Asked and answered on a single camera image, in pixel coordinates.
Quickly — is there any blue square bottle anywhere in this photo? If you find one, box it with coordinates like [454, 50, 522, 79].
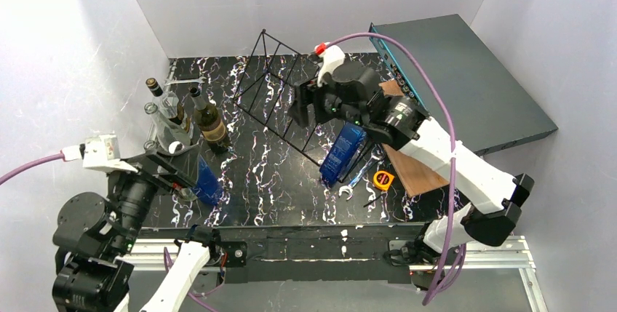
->
[191, 156, 223, 206]
[319, 122, 366, 188]

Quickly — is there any green wine bottle tan label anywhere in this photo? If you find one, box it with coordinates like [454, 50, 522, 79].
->
[189, 87, 231, 154]

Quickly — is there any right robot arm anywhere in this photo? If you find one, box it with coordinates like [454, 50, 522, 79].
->
[289, 62, 534, 254]

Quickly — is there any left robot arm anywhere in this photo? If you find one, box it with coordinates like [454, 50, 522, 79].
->
[52, 136, 199, 311]

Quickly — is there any short clear glass bottle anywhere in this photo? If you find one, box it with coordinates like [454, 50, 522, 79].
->
[143, 140, 197, 201]

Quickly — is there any tall clear glass bottle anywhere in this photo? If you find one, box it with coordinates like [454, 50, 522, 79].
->
[144, 103, 191, 151]

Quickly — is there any dark-capped clear bottle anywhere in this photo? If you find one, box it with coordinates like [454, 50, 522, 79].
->
[146, 78, 190, 132]

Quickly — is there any silver combination wrench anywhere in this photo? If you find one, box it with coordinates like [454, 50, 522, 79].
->
[338, 154, 384, 201]

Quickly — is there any small wrench at back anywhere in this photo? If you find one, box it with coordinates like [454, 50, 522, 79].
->
[164, 76, 207, 87]

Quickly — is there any yellow tape measure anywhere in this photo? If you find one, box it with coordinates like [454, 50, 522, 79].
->
[373, 170, 395, 191]

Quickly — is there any small black pen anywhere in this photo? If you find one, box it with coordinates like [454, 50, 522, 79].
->
[363, 193, 388, 208]

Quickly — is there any brown wooden board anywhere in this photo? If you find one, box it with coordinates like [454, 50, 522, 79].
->
[379, 80, 449, 197]

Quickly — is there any black wire wine rack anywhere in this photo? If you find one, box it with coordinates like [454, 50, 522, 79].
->
[233, 28, 344, 167]

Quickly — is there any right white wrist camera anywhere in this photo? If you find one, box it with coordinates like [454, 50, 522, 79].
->
[314, 42, 346, 87]

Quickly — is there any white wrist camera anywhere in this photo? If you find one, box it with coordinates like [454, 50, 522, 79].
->
[314, 42, 346, 87]
[60, 134, 138, 173]

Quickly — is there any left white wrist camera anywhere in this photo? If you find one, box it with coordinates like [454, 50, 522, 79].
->
[60, 134, 138, 173]

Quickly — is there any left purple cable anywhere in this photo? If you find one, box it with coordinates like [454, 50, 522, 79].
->
[0, 152, 66, 188]

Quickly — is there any blue-faced network switch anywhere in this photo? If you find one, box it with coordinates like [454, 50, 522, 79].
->
[369, 15, 558, 156]

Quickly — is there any aluminium frame rail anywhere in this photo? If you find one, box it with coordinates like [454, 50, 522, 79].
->
[120, 223, 548, 312]

